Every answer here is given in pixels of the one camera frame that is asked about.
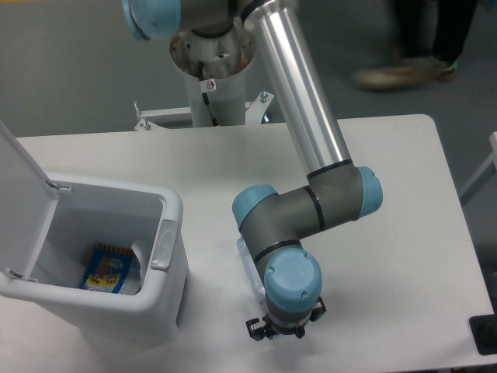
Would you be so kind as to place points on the white plastic trash can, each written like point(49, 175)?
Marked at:
point(91, 211)

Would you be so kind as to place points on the white trash can lid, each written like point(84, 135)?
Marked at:
point(28, 204)

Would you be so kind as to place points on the person's legs and shoes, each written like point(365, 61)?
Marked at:
point(413, 64)

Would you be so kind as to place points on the clear plastic bag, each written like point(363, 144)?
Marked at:
point(142, 250)

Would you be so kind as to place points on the white bracket with bolt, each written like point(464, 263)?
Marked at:
point(257, 111)

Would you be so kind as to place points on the blue snack wrapper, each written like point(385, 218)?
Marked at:
point(112, 269)

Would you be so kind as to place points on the white frame leg right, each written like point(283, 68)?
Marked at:
point(485, 171)

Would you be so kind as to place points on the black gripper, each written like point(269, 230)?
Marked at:
point(270, 326)

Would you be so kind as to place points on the white metal frame bracket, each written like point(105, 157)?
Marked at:
point(174, 118)

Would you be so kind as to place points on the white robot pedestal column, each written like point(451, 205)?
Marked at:
point(214, 68)

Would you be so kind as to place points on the clear plastic water bottle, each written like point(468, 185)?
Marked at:
point(252, 274)

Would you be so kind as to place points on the black clamp at table edge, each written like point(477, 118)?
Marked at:
point(483, 328)

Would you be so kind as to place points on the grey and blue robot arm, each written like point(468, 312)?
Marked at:
point(274, 224)

